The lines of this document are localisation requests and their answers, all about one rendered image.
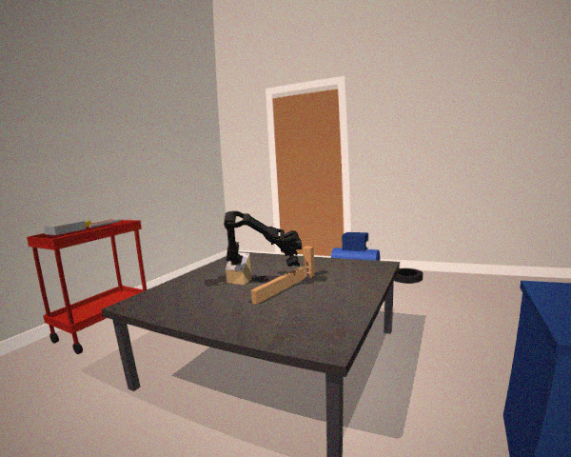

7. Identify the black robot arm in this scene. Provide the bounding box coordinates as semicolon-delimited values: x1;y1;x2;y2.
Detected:
224;211;302;266

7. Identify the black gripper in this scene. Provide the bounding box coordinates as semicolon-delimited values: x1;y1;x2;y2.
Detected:
281;244;300;267

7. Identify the wooden post with slot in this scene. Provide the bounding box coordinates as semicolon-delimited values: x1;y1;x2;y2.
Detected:
303;246;315;278

